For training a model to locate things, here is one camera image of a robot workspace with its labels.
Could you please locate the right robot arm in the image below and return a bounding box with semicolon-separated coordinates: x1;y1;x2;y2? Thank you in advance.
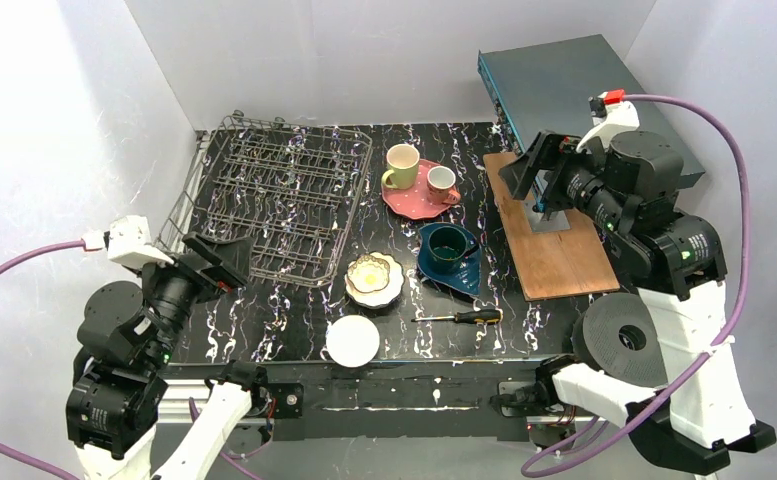
497;130;776;475

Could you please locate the white bowl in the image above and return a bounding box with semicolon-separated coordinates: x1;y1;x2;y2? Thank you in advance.
326;315;380;368

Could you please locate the black yellow screwdriver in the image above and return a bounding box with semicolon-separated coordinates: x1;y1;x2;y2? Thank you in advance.
412;309;503;325

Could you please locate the gold-rimmed small bowl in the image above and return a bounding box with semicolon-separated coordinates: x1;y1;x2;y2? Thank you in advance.
346;254;390;293

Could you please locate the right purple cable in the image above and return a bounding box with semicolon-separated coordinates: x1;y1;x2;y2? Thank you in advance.
520;93;751;480

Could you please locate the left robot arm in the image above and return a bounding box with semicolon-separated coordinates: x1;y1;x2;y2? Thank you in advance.
66;227;270;479

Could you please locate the teal metal case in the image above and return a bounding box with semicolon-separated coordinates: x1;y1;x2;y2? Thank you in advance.
477;35;705;192

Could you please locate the wooden board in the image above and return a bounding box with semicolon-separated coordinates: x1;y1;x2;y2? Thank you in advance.
483;152;620;301

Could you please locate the light green mug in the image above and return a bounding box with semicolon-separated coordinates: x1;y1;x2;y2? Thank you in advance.
381;144;420;190

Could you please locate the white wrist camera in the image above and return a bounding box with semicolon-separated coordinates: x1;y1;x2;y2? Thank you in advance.
81;215;175;271
576;89;640;153

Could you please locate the blue leaf-shaped plate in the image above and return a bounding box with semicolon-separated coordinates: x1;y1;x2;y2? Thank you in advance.
417;222;481;297

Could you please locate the pink dotted plate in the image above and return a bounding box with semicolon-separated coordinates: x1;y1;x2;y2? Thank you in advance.
382;159;455;220

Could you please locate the dark green cup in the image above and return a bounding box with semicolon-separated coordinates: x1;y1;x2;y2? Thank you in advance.
427;225;479;273

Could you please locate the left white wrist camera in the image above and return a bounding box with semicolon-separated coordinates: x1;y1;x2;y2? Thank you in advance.
81;215;175;271

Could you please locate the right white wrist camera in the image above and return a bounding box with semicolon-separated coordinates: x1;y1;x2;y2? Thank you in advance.
576;89;640;153

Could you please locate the pink small cup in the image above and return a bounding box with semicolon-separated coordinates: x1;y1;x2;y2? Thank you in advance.
427;166;461;205

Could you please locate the grey wire dish rack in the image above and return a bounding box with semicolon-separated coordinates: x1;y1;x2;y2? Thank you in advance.
156;110;373;288

